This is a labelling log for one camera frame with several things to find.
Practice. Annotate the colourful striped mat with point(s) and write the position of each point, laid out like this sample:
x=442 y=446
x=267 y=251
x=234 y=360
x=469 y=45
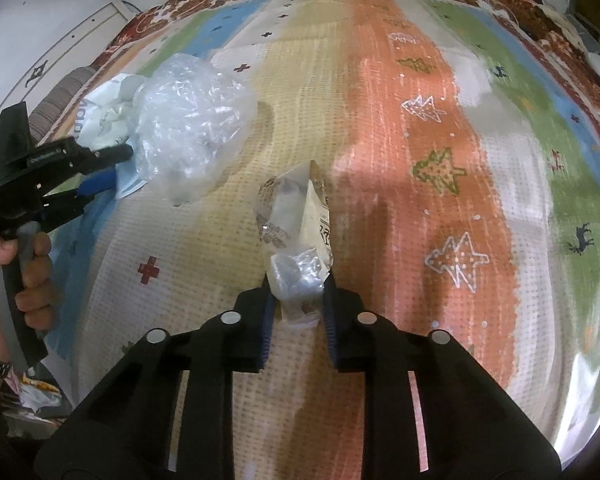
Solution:
x=405 y=200

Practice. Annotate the blue and white plastic packet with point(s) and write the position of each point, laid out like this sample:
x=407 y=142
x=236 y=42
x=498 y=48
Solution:
x=105 y=115

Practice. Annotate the clear plastic bag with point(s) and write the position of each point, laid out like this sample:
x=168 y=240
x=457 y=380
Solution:
x=190 y=120

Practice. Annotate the person's left hand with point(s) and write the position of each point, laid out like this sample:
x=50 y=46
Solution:
x=37 y=285

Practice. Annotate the beige and clear plastic wrapper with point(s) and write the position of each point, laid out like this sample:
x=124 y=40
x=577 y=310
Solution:
x=300 y=270

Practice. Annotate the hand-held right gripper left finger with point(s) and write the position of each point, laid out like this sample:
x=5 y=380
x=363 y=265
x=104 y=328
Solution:
x=266 y=332

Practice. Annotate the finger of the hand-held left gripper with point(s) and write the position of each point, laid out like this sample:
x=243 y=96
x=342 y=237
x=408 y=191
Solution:
x=97 y=184
x=105 y=155

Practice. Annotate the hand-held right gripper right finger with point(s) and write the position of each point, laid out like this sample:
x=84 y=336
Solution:
x=330 y=327

